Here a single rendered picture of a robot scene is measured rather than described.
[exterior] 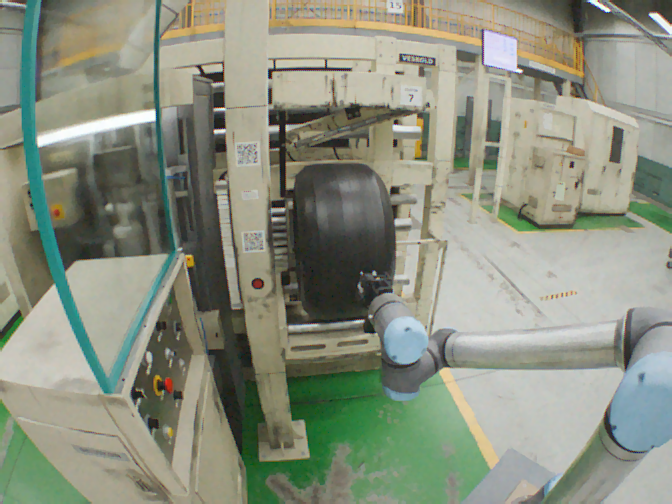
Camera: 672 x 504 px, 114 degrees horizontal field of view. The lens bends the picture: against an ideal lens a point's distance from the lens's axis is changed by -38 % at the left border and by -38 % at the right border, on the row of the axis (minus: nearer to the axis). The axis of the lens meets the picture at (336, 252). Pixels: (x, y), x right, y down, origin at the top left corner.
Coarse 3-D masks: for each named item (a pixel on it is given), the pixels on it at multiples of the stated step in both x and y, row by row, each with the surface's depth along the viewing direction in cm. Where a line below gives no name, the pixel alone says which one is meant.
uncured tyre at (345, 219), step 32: (320, 192) 102; (352, 192) 103; (384, 192) 107; (320, 224) 99; (352, 224) 100; (384, 224) 102; (320, 256) 99; (352, 256) 100; (384, 256) 102; (320, 288) 103; (352, 288) 104
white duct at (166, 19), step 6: (162, 0) 93; (168, 0) 93; (174, 0) 94; (180, 0) 96; (186, 0) 98; (162, 6) 94; (168, 6) 95; (174, 6) 96; (180, 6) 99; (162, 12) 95; (168, 12) 97; (174, 12) 99; (162, 18) 97; (168, 18) 99; (162, 24) 99; (168, 24) 103; (162, 30) 102
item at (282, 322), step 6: (276, 276) 147; (282, 288) 138; (282, 294) 134; (282, 300) 130; (282, 306) 127; (282, 312) 123; (282, 318) 120; (282, 324) 117; (282, 330) 116; (282, 336) 117; (282, 342) 118
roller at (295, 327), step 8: (312, 320) 124; (320, 320) 124; (328, 320) 124; (336, 320) 124; (344, 320) 124; (352, 320) 125; (360, 320) 125; (296, 328) 121; (304, 328) 122; (312, 328) 122; (320, 328) 123; (328, 328) 123; (336, 328) 124; (344, 328) 125; (352, 328) 126
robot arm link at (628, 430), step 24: (648, 336) 31; (648, 360) 27; (624, 384) 28; (648, 384) 24; (624, 408) 27; (648, 408) 24; (600, 432) 33; (624, 432) 26; (648, 432) 23; (600, 456) 31; (624, 456) 27; (576, 480) 34; (600, 480) 30
